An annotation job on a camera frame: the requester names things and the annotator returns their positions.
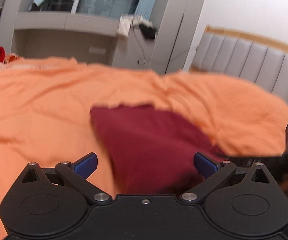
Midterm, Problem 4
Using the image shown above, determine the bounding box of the pink patterned bedsheet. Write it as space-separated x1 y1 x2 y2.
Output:
0 54 78 71

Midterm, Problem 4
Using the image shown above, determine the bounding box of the black garment on sill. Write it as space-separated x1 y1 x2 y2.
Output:
139 24 158 41

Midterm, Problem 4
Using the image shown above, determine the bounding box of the white garment on sill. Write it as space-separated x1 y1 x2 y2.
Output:
116 14 153 38

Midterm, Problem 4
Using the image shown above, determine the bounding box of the white wall socket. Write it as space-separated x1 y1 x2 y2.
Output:
89 46 107 55

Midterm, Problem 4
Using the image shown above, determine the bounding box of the grey wardrobe unit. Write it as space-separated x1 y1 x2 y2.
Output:
0 0 205 74

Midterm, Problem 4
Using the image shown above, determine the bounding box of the dark red knit sweater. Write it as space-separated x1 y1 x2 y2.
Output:
90 105 226 195

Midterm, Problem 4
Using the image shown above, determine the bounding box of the grey padded headboard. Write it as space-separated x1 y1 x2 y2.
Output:
190 25 288 103

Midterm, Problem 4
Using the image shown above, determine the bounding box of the black cable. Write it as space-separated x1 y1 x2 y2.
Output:
132 19 147 66

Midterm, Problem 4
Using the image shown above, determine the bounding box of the orange duvet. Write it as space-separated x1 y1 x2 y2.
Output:
0 63 288 239

